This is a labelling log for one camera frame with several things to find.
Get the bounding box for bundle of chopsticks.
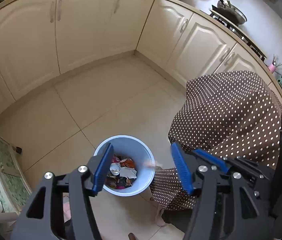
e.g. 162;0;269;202
271;54;282;67

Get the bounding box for round polka dot table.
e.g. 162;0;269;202
151;70;282;212

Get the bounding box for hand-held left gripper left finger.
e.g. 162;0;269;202
10;142;114;240

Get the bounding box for orange snack bag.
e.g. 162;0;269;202
120;157;135;168

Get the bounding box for black wok with lid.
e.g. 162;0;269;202
210;0;248;25

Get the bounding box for black gas cooktop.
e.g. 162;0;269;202
210;9;268;60

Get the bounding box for light blue plastic bin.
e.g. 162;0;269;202
93;135;156;197

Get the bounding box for patterned glass door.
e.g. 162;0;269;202
0;122;33;220

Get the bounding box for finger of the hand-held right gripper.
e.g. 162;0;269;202
190;149;275;180

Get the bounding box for white paper packaging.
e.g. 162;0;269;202
120;167;138;179

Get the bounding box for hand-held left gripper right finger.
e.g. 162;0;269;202
170;142;282;240

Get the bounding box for cream base cabinets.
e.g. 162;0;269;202
0;0;282;115

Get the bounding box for red crushed can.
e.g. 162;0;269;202
109;156;123;176

